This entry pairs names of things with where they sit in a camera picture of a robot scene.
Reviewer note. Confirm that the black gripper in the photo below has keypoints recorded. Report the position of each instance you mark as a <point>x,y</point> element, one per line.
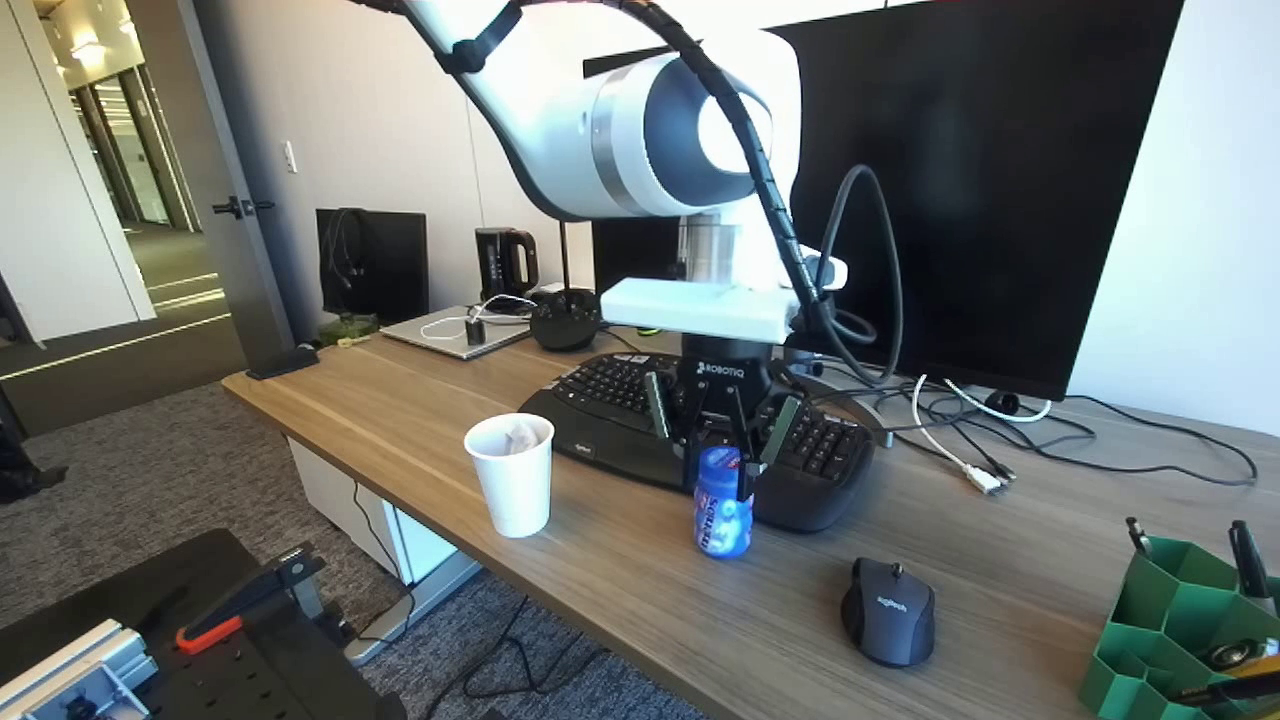
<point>727,394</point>

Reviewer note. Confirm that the blue plastic bottle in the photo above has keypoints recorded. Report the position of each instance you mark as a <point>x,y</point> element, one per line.
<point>723,510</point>

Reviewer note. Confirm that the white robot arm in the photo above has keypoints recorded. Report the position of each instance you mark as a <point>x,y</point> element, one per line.
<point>701,132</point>

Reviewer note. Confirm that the black computer keyboard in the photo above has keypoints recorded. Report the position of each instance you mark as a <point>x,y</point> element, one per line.
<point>601,419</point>

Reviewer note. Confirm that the black conference webcam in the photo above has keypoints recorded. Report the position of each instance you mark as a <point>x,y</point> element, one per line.
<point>567,322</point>

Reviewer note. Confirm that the white paper cup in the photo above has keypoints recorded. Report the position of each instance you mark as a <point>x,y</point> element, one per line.
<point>515,464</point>

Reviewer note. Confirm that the black computer mouse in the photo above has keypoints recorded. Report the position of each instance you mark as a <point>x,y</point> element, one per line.
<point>889,613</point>

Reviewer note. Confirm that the small black adapter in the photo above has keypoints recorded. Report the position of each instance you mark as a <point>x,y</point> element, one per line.
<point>473,328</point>

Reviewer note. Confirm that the black electric kettle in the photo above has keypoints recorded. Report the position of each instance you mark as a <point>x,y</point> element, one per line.
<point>507,262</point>

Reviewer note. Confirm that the silver laptop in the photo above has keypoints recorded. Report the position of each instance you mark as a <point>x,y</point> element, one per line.
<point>444,333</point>

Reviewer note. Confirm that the black computer monitor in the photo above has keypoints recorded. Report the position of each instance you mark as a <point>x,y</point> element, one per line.
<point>969,164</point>

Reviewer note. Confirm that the small black monitor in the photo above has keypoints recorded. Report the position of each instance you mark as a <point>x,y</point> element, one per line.
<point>374,262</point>

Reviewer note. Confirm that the orange black clamp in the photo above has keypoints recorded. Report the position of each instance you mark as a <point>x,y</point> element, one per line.
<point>281,580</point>

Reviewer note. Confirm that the black perforated robot cart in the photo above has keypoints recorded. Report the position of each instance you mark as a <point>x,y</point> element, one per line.
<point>109,655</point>

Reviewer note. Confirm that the green pen holder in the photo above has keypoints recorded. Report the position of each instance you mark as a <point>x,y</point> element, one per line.
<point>1184,636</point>

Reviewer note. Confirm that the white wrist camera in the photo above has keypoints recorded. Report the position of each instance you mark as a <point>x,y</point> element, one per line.
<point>740,302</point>

